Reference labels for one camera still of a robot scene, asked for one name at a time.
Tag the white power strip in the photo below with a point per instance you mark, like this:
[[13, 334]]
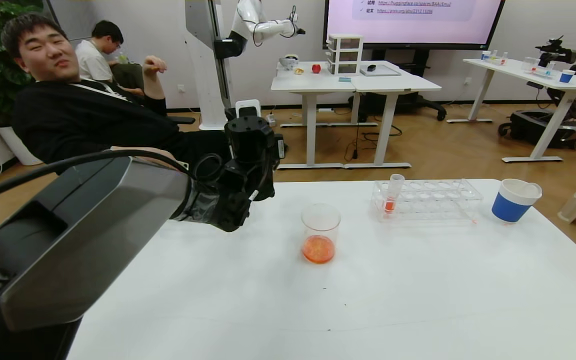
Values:
[[271, 119]]

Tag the white bowl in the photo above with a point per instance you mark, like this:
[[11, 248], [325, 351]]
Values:
[[289, 61]]

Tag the black camera rig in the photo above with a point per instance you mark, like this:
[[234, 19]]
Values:
[[555, 50]]

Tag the white plant pot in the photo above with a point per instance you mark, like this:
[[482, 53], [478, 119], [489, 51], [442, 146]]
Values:
[[15, 147]]

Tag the large wall display screen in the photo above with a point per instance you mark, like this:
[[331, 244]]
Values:
[[413, 22]]

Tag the white drawer organizer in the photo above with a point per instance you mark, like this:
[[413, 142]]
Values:
[[345, 55]]

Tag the black display stand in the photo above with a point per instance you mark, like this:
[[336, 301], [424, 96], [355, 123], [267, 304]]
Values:
[[413, 102]]

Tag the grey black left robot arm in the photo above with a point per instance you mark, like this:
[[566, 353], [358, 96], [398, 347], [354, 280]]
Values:
[[93, 225]]

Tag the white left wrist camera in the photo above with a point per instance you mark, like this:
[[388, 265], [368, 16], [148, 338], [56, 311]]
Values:
[[248, 107]]

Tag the clear acrylic test tube rack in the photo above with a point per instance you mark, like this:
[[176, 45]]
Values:
[[433, 200], [498, 59], [543, 72]]

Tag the person in white shirt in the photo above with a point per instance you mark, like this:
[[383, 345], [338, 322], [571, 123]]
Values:
[[93, 60]]

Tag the blue white paper cup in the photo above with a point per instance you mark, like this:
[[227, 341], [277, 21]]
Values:
[[566, 77], [512, 210], [485, 56]]

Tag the grey flat tablet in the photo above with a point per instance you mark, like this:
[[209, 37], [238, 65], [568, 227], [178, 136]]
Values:
[[380, 71]]

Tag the person in black sweater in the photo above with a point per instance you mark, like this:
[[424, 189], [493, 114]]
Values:
[[83, 120]]

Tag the red apple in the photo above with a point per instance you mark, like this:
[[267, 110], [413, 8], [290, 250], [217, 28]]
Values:
[[316, 68]]

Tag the red pigment test tube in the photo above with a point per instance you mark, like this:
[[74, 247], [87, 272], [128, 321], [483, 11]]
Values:
[[392, 200]]

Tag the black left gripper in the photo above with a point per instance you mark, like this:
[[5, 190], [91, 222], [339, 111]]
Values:
[[253, 150]]

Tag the long white desk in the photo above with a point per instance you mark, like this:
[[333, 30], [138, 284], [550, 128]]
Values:
[[518, 70]]

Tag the clear glass beaker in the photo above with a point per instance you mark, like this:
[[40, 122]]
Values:
[[529, 65], [320, 240]]

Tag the white wheeled robot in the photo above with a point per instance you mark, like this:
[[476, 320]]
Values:
[[215, 60]]

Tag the white standing desk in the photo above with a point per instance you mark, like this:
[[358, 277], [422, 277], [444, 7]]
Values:
[[398, 85], [313, 82]]

